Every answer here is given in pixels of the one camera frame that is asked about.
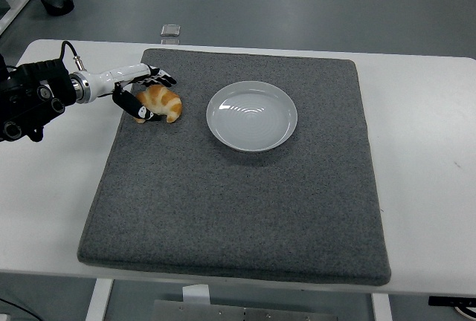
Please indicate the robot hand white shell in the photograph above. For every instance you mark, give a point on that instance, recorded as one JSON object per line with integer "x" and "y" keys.
{"x": 111, "y": 77}

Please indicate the croissant bread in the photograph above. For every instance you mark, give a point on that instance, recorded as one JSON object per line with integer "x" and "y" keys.
{"x": 165, "y": 100}

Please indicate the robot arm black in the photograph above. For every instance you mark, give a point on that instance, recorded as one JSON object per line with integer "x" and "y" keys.
{"x": 29, "y": 98}

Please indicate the white round plate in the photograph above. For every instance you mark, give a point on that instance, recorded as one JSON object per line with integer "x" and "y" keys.
{"x": 251, "y": 116}

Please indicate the grey metal plate with screws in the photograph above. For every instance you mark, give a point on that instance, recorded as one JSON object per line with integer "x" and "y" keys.
{"x": 238, "y": 313}

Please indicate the square metal floor socket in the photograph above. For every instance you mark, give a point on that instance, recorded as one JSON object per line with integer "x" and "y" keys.
{"x": 171, "y": 30}

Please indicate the grey felt mat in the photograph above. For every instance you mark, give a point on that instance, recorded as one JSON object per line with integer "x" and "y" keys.
{"x": 230, "y": 206}

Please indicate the white table leg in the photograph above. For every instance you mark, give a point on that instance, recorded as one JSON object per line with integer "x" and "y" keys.
{"x": 382, "y": 308}
{"x": 98, "y": 300}

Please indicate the white paper tag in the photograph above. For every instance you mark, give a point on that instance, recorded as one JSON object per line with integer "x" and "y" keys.
{"x": 196, "y": 294}

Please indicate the black table control box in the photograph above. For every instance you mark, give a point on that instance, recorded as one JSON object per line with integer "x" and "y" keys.
{"x": 450, "y": 301}

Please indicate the white furniture frame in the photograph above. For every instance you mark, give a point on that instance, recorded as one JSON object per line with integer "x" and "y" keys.
{"x": 11, "y": 3}

